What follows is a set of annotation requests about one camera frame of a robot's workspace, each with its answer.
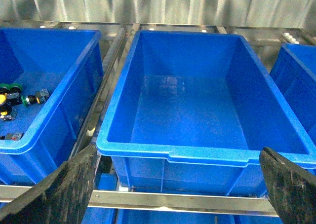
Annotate upper far right blue bin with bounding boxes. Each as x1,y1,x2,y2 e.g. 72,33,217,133
270,43,316,142

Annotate empty upper blue bin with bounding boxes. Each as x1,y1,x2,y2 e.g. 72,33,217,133
96,30,316,197

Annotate yellow mushroom push button upright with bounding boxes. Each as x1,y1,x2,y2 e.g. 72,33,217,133
0,94,17,122

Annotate green push button lying sideways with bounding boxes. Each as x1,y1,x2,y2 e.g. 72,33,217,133
21,88,50,107

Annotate green push button right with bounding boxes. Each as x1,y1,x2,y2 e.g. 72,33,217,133
0,133,24,141

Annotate green push button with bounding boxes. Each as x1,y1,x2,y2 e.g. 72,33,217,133
0,133,24,141
0,83,9,95
6,83,23,106

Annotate steel divider rail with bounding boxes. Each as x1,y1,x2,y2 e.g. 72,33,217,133
69,23,140,159

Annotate lower middle right blue bin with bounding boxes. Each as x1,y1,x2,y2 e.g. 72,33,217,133
82,207,282,224

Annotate blue bin with buttons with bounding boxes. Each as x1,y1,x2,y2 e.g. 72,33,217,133
0,28,104,185

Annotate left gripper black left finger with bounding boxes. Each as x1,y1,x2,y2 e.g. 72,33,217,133
0,145,98,224

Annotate steel front shelf rail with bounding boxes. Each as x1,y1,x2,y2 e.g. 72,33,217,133
0,184,279,217

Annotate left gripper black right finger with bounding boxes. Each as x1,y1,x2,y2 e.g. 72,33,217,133
259,147,316,224

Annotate green push button far left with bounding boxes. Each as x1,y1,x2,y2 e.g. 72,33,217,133
0,83,9,95

